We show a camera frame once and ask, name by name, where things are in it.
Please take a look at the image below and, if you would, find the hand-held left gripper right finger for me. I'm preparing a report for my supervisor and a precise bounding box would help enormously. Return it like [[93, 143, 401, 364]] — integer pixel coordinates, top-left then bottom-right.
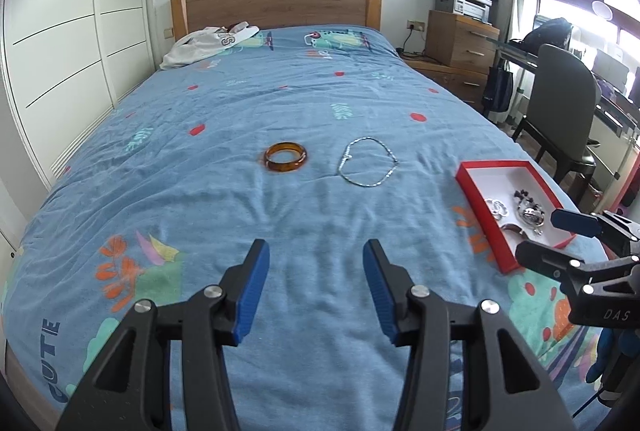
[[362, 238, 581, 431]]

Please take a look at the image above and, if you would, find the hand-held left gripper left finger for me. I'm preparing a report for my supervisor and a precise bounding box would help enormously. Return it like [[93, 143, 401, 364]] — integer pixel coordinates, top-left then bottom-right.
[[55, 238, 271, 431]]

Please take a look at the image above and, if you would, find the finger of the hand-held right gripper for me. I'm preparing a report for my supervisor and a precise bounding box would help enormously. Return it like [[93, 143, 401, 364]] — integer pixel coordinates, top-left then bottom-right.
[[551, 208, 640, 257], [515, 242, 640, 284]]

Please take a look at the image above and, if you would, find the silver clasp trinket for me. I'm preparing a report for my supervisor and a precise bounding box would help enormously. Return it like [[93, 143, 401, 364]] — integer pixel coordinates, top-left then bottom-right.
[[519, 204, 547, 228]]

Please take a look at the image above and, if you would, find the twisted silver bracelet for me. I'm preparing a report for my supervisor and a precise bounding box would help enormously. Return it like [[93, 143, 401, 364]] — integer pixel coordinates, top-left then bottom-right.
[[486, 197, 512, 222]]

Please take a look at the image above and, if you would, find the red jewelry box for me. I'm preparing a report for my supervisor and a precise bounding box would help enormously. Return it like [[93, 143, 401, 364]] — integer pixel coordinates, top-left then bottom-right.
[[455, 160, 577, 274]]

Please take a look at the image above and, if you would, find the person's right hand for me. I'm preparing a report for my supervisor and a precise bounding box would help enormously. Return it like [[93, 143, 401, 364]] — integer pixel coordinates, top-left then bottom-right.
[[587, 328, 621, 382]]

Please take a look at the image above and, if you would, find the glass desk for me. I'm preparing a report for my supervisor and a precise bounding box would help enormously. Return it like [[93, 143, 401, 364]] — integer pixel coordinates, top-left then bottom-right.
[[487, 36, 640, 142]]

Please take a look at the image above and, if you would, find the grey chair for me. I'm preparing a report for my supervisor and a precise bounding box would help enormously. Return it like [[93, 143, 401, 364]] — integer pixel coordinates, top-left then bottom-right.
[[510, 44, 603, 184]]

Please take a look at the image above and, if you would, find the amber bangle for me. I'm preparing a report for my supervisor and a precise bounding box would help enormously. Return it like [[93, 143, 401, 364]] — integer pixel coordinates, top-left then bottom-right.
[[264, 141, 308, 173]]

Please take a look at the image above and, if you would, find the dark hanging bag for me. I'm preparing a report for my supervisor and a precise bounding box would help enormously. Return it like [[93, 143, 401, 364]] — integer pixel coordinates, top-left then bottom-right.
[[482, 66, 515, 122]]

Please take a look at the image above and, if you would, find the blue printed bedspread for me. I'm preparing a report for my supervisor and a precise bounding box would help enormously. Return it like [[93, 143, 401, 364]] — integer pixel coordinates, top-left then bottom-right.
[[0, 26, 616, 431]]

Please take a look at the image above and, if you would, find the black backpack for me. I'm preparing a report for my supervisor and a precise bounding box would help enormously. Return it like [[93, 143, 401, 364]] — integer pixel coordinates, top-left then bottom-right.
[[520, 17, 573, 51]]

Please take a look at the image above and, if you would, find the low wooden nightstand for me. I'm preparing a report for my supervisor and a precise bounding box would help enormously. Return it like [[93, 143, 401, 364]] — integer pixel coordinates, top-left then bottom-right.
[[400, 56, 493, 107]]

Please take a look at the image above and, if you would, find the wooden drawer cabinet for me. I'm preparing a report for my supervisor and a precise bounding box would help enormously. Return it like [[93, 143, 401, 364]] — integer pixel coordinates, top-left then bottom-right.
[[424, 10, 501, 72]]

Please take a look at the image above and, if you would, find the white printer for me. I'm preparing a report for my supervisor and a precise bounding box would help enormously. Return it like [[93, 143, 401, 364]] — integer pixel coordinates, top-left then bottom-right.
[[434, 0, 493, 23]]

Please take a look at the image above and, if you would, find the white garment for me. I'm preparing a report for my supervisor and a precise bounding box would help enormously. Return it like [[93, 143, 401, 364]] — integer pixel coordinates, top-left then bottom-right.
[[160, 21, 261, 71]]

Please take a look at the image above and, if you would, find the wooden headboard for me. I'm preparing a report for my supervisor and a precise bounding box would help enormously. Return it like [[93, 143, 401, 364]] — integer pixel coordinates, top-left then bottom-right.
[[170, 0, 383, 37]]

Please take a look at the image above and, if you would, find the white wardrobe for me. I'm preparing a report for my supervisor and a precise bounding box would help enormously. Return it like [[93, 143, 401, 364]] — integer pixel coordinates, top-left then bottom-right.
[[0, 0, 151, 182]]

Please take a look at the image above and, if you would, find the silver chain necklace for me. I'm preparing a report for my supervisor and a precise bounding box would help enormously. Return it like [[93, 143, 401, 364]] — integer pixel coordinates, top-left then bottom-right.
[[337, 137, 400, 188]]

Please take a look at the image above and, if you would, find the black cable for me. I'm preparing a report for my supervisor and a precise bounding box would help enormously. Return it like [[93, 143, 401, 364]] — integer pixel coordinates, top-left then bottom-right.
[[397, 28, 426, 61]]

